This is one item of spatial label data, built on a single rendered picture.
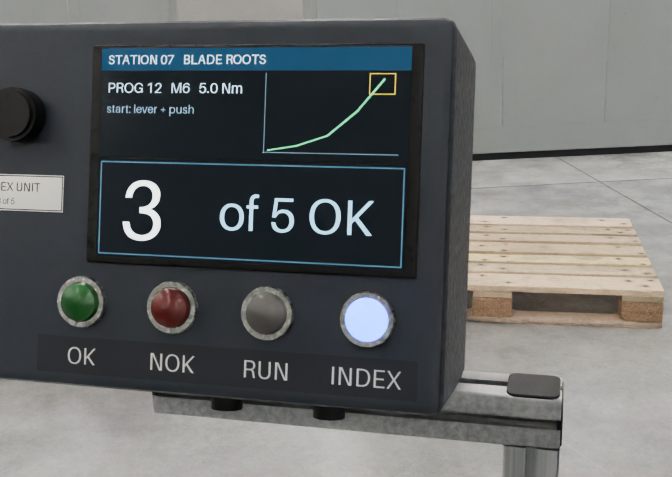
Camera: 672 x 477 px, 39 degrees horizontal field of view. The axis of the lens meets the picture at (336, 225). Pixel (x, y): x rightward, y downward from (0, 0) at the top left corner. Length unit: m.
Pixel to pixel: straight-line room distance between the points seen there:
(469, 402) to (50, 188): 0.25
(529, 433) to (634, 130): 6.19
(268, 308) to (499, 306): 3.07
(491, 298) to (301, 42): 3.07
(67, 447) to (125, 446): 0.16
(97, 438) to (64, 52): 2.37
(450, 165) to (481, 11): 5.80
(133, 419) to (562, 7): 4.35
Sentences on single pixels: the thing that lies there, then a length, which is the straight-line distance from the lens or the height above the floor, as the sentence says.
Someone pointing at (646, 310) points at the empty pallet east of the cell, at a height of 0.07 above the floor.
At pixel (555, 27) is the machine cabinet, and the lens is 6.40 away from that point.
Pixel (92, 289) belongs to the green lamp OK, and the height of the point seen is 1.12.
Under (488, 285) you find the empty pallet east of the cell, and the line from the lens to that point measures 3.49.
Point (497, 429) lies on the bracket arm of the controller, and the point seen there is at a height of 1.03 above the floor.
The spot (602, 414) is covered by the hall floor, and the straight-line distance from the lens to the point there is 2.91.
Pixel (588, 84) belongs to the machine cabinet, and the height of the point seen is 0.48.
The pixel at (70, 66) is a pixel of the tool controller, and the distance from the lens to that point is 0.51.
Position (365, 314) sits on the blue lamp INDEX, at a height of 1.12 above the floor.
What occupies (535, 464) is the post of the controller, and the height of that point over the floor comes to 1.01.
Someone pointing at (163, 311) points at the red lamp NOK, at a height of 1.12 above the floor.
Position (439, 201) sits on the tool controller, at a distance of 0.45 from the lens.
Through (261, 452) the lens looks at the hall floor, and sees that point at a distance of 2.67.
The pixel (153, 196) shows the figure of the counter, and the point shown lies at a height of 1.17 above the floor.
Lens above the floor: 1.28
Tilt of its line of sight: 15 degrees down
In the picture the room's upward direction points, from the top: 2 degrees counter-clockwise
